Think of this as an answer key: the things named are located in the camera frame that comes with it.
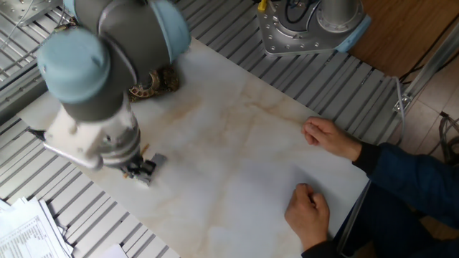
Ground silver perforated mounting plate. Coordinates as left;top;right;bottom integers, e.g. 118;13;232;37
0;0;62;28

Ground plain white paper sheets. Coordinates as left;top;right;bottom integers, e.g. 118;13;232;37
88;243;129;258

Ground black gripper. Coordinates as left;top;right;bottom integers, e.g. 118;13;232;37
120;152;158;180

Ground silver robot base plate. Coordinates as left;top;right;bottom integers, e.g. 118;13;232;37
256;0;359;57

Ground person's left hand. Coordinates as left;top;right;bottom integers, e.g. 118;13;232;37
284;183;331;252

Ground black cable bundle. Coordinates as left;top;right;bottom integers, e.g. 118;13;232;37
428;111;459;166

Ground aluminium profile post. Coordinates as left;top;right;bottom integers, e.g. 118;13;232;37
392;23;459;116

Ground glossy marble board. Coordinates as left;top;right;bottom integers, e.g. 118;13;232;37
16;37;370;258

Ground printed paper stack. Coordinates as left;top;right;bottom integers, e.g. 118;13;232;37
0;196;75;258

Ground person's left forearm blue sleeve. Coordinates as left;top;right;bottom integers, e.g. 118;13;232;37
301;239;345;258

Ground person's right hand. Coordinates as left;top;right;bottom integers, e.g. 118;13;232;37
301;116;363;163

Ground antique red gold telephone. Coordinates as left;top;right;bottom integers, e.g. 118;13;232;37
127;64;180;105

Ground person's right forearm blue sleeve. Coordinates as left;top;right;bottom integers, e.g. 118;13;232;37
353;141;459;230

